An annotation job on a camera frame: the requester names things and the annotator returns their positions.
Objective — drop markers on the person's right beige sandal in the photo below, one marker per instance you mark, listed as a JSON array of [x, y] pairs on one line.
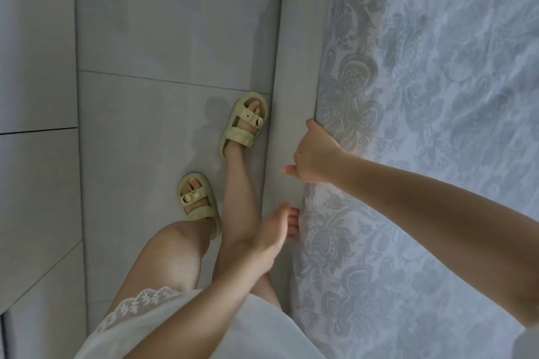
[[240, 135]]

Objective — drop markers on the white floral bed sheet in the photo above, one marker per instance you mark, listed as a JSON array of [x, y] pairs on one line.
[[442, 77]]

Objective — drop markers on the grey wardrobe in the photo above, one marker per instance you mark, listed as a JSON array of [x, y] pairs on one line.
[[38, 77]]

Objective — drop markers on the person's right forearm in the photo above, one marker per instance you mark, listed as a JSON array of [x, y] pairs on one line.
[[442, 224]]

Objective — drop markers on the person's right leg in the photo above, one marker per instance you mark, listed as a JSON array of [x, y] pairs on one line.
[[240, 194]]

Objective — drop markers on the person's left forearm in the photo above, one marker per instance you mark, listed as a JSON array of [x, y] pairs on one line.
[[202, 312]]

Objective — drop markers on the person's right hand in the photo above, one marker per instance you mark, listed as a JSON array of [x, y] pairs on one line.
[[320, 159]]

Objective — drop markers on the person's left beige sandal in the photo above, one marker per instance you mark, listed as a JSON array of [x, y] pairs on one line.
[[202, 215]]

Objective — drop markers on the person's beige sandal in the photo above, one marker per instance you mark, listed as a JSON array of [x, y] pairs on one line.
[[202, 215], [240, 135]]

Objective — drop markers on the cream bed frame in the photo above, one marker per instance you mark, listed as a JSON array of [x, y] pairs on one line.
[[294, 77]]

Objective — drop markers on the person's left hand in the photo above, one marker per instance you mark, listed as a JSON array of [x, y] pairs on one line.
[[273, 236]]

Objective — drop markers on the person's left leg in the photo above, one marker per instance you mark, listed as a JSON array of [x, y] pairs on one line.
[[168, 257]]

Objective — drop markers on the person's leg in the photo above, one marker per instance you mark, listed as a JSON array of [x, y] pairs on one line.
[[240, 194], [168, 257]]

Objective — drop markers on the person's white lace dress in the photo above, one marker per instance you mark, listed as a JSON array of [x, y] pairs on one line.
[[261, 329]]

